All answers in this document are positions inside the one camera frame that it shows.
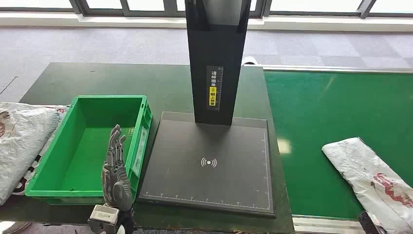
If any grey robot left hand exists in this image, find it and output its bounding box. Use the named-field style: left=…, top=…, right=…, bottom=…
left=101, top=124, right=133, bottom=211

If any long slim grey parcel bag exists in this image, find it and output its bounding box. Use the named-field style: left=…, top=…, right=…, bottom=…
left=321, top=137, right=413, bottom=234

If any black inbound scanner machine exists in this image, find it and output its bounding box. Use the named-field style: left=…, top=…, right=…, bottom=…
left=138, top=0, right=277, bottom=219

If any large grey parcel bag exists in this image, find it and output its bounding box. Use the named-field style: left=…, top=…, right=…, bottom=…
left=0, top=102, right=70, bottom=206

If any green conveyor belt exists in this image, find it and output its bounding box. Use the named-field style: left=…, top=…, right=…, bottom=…
left=263, top=69, right=413, bottom=220

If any green plastic crate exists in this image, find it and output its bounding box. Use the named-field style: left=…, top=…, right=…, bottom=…
left=25, top=94, right=153, bottom=206

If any round grey floor object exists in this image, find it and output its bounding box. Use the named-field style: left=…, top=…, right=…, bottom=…
left=0, top=221, right=32, bottom=234

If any dark green table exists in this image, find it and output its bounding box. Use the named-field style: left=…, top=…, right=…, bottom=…
left=0, top=62, right=295, bottom=234

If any yellow black scanner label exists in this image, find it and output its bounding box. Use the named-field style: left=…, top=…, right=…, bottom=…
left=206, top=65, right=224, bottom=112

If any white window sill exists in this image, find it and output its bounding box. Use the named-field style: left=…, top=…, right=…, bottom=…
left=0, top=12, right=413, bottom=32

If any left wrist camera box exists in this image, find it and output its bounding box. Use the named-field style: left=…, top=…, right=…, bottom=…
left=88, top=204, right=120, bottom=234

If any dark window frame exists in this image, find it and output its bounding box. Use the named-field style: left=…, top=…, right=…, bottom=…
left=0, top=0, right=413, bottom=19

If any aluminium conveyor frame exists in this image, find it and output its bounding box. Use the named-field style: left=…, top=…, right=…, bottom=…
left=244, top=64, right=413, bottom=234

